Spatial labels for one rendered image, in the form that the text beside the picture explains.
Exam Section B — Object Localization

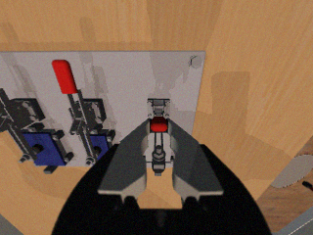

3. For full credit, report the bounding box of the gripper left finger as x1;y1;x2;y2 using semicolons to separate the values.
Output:
51;118;152;235

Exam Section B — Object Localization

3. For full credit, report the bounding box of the dark blue flat plate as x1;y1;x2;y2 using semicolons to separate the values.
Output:
21;129;68;165

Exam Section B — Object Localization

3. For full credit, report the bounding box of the blue rectangular block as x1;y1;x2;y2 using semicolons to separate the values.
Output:
89;129;112;160

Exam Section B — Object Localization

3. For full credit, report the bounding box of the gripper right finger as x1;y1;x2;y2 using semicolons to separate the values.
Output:
165;118;272;235

